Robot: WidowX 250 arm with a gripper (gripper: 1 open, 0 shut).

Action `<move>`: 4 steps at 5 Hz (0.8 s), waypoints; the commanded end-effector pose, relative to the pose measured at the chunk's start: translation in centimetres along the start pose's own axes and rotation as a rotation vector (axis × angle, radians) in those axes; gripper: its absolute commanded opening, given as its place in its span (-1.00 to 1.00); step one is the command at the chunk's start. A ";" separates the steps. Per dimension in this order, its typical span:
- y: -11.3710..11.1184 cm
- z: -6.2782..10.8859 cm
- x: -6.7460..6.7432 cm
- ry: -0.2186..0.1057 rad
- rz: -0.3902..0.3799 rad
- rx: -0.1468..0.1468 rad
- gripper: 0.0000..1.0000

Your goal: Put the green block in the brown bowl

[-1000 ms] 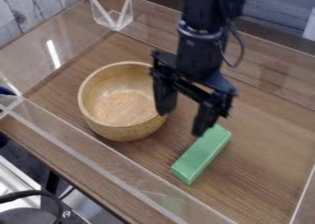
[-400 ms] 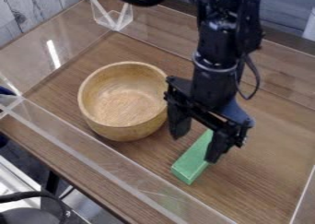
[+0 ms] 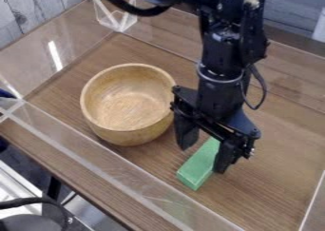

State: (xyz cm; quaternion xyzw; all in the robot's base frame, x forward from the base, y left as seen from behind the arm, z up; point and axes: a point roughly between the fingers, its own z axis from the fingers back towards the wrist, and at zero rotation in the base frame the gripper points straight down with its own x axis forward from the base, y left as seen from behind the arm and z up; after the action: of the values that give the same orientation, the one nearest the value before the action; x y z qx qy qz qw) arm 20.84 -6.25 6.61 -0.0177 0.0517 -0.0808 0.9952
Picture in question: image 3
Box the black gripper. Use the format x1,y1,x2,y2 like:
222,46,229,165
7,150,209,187
170,72,262,174

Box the green rectangular block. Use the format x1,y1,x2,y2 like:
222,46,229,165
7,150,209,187
177,138,220,191

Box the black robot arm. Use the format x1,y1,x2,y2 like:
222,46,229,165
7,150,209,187
146,0,269,173

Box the wooden brown bowl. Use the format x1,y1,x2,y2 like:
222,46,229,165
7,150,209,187
80,63,175,146

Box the black table leg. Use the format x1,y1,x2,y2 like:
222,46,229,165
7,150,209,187
47,177,63,201

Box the clear acrylic tray wall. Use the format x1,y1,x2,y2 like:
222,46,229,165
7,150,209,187
0,82,244,231

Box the clear acrylic corner bracket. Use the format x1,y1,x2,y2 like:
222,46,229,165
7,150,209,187
92,0,138,32

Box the black cable bottom left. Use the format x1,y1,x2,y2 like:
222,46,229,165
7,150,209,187
0,195,68,231

